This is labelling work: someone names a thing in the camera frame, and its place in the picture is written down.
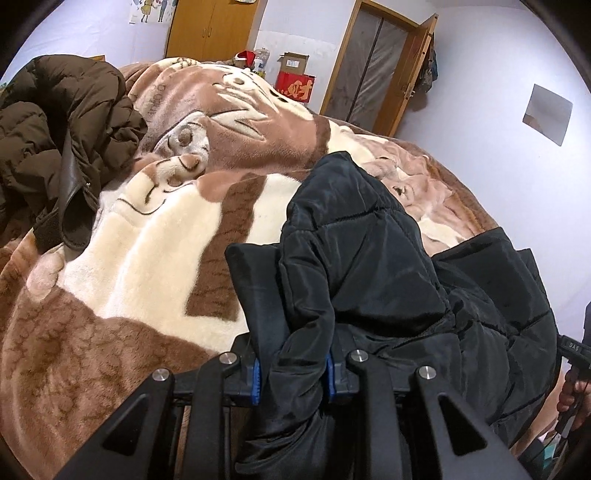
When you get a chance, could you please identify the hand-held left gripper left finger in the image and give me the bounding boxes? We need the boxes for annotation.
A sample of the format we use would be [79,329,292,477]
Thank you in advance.
[55,333,266,480]

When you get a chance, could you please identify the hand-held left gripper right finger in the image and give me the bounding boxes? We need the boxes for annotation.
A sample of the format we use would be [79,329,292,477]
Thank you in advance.
[326,330,533,480]

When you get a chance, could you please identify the black puffer jacket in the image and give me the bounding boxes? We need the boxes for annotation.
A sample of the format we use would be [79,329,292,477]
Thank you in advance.
[225,150,562,480]

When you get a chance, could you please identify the clothes hanging on door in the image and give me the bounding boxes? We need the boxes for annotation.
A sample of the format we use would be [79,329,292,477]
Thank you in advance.
[412,45,437,99]

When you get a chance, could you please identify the person's right hand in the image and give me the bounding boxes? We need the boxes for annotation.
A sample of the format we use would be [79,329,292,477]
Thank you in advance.
[556,364,591,431]

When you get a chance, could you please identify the brown and cream printed blanket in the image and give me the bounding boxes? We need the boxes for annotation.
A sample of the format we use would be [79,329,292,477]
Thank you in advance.
[0,56,513,480]

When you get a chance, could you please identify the red box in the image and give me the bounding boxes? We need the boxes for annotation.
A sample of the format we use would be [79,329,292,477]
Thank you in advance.
[274,71,317,105]

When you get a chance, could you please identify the grey door curtain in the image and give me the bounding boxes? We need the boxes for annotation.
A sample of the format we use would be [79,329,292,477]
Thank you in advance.
[330,4,409,130]

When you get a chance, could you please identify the brown puffer jacket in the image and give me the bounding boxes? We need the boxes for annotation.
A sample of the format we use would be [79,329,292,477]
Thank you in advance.
[0,54,148,256]

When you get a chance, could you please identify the open cardboard box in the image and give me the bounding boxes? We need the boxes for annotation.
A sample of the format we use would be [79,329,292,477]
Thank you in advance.
[277,52,309,77]

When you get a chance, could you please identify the wooden door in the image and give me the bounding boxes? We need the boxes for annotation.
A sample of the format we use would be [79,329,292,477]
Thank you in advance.
[318,0,439,139]

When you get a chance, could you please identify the wooden wardrobe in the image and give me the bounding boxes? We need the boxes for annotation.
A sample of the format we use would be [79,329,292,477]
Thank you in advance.
[165,0,269,64]

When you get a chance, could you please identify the grey wall panel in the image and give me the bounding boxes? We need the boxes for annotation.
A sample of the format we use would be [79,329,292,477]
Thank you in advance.
[522,83,574,147]

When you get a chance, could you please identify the wall poster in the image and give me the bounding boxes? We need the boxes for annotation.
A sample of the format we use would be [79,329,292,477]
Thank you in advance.
[128,0,179,27]

